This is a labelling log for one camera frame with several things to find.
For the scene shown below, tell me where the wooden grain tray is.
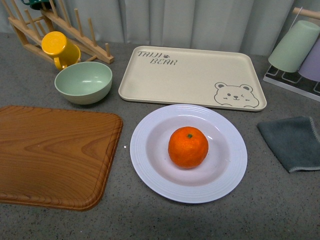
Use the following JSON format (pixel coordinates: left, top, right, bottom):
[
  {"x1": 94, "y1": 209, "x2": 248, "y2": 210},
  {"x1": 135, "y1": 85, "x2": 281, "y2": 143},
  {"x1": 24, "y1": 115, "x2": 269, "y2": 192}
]
[{"x1": 0, "y1": 105, "x2": 123, "y2": 211}]

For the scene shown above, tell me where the white cup drying rack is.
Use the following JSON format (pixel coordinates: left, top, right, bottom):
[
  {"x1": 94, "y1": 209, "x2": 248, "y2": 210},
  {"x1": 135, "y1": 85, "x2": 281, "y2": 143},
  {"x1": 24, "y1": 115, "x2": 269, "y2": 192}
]
[{"x1": 263, "y1": 7, "x2": 320, "y2": 101}]

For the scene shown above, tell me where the wooden dish rack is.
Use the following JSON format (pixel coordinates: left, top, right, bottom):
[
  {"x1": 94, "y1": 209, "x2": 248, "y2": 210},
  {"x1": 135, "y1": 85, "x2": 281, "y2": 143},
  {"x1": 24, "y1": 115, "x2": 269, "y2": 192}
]
[{"x1": 1, "y1": 0, "x2": 114, "y2": 64}]

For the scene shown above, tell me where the orange fruit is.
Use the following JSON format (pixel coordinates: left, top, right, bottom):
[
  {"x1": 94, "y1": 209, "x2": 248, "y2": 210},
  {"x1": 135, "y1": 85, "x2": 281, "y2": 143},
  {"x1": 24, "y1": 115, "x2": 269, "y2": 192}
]
[{"x1": 168, "y1": 126, "x2": 209, "y2": 169}]

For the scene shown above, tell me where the purple cup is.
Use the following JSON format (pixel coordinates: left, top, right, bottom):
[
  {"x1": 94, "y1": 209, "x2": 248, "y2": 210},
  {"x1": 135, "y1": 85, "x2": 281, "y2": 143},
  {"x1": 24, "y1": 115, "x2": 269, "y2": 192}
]
[{"x1": 298, "y1": 38, "x2": 320, "y2": 82}]

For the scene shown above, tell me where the yellow mug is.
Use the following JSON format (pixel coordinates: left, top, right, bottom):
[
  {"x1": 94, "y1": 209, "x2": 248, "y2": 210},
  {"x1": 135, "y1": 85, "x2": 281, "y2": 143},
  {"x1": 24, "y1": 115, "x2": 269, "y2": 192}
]
[{"x1": 41, "y1": 31, "x2": 81, "y2": 71}]

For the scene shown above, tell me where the light green cup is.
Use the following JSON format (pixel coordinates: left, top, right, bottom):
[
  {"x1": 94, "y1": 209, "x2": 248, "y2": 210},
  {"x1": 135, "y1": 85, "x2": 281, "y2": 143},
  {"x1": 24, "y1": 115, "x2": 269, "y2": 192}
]
[{"x1": 268, "y1": 20, "x2": 320, "y2": 73}]

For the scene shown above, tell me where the grey green cloth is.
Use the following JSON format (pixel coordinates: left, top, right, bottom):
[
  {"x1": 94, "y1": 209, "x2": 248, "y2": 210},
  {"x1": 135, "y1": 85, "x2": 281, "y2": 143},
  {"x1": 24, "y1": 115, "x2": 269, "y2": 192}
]
[{"x1": 257, "y1": 116, "x2": 320, "y2": 173}]

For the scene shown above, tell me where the dark green mug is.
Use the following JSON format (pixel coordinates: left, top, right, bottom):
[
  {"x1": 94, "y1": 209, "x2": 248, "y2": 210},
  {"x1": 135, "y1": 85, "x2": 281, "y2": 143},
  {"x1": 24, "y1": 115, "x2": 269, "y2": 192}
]
[{"x1": 21, "y1": 0, "x2": 52, "y2": 11}]

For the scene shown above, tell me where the beige bear tray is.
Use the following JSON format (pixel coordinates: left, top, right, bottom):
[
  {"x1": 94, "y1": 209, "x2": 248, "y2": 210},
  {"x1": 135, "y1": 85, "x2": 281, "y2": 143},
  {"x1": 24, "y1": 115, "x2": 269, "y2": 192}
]
[{"x1": 118, "y1": 46, "x2": 267, "y2": 112}]

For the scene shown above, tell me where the green bowl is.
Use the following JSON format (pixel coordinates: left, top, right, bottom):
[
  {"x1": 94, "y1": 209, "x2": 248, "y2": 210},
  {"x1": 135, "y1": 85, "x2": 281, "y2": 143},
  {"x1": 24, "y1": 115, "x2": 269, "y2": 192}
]
[{"x1": 54, "y1": 62, "x2": 113, "y2": 105}]

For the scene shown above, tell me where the white round plate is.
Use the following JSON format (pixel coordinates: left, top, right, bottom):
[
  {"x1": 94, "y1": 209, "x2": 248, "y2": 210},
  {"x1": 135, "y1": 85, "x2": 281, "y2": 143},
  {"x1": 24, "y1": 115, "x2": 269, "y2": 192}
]
[{"x1": 130, "y1": 104, "x2": 248, "y2": 204}]

